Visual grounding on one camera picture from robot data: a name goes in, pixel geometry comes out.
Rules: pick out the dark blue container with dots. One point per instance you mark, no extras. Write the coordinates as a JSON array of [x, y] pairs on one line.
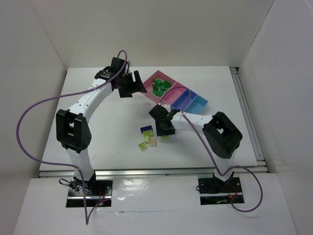
[[184, 99]]

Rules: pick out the light blue container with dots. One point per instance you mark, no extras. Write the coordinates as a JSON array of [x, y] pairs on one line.
[[197, 105]]

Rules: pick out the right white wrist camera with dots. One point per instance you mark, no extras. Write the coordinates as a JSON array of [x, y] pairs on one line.
[[167, 107]]

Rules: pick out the long green lego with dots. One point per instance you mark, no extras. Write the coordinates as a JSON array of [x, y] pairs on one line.
[[158, 93]]

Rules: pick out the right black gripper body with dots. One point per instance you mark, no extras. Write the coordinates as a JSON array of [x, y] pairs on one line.
[[161, 118]]

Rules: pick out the large pink container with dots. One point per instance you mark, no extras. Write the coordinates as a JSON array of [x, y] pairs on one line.
[[151, 80]]

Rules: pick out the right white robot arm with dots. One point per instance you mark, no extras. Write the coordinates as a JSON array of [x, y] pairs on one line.
[[220, 137]]

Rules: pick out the aluminium front rail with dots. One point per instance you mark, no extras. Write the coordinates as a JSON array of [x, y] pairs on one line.
[[133, 173]]

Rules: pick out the dark blue lego brick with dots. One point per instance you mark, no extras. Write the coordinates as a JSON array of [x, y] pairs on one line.
[[146, 128]]

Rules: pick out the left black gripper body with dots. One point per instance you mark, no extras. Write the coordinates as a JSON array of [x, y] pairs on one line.
[[129, 85]]

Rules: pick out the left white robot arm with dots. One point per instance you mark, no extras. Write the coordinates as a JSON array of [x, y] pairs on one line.
[[72, 125]]

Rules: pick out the aluminium side rail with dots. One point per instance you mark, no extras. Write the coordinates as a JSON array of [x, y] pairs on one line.
[[261, 162]]

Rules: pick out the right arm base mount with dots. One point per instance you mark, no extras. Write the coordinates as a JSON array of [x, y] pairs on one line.
[[211, 193]]

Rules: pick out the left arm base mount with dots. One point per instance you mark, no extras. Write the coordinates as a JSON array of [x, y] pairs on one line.
[[102, 194]]

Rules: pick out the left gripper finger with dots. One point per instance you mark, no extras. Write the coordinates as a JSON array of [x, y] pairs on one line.
[[123, 93], [138, 84]]

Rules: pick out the beige lego brick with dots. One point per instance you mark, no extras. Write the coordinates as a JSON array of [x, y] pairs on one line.
[[152, 142]]

